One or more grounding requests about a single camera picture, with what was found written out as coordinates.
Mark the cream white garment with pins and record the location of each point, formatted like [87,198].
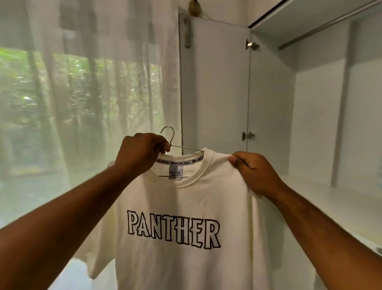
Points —
[179,269]

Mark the sheer white curtain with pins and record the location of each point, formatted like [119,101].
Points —
[77,89]

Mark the person's right forearm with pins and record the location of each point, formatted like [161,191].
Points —
[328,245]

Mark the person's left hand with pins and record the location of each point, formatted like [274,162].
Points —
[138,154]

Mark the metal wardrobe hanging rail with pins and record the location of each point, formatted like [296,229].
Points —
[328,24]

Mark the person's left forearm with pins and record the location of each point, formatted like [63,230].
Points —
[53,233]

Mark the person's right hand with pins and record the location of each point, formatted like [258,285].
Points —
[258,173]

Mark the metal door hinge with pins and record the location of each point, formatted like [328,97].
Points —
[248,136]
[252,45]

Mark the white wooden wardrobe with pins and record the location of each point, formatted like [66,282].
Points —
[316,119]

